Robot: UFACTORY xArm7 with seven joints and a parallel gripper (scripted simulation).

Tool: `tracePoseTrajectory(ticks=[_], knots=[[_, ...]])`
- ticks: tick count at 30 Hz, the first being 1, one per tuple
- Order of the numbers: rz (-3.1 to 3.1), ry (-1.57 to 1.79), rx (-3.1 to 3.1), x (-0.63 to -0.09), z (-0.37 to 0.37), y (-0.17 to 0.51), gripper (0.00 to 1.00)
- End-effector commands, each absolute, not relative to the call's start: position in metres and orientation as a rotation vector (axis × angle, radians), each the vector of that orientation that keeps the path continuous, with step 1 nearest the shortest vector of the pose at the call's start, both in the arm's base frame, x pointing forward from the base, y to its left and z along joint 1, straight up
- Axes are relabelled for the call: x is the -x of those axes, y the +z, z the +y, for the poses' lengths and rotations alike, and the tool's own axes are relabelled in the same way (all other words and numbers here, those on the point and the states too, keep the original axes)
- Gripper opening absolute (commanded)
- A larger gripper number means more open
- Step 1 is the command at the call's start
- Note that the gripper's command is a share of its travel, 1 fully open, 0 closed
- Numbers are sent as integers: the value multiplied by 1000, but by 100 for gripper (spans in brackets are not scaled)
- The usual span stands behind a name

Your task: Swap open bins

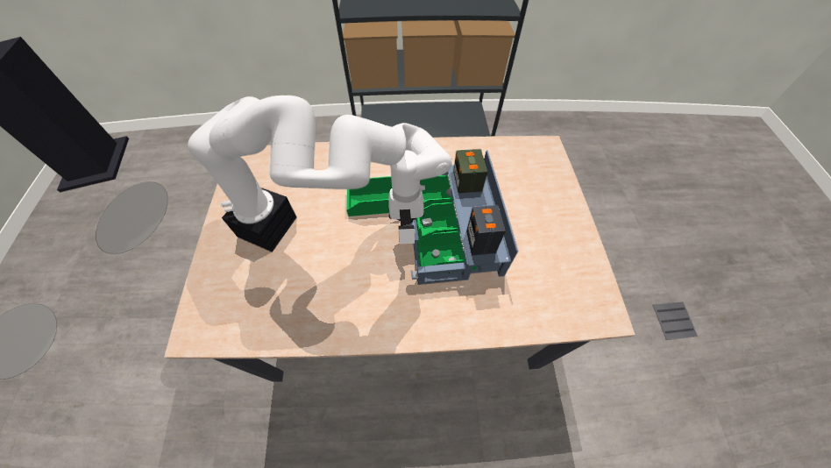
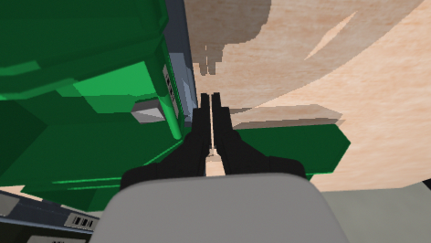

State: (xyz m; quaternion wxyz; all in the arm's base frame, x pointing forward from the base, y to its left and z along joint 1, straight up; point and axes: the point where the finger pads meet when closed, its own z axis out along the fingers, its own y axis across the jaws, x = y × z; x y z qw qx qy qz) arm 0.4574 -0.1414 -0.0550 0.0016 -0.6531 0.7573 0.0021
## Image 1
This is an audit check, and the green bin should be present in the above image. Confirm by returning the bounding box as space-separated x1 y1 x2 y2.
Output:
346 176 392 216
420 175 453 208
416 202 459 240
417 231 465 266

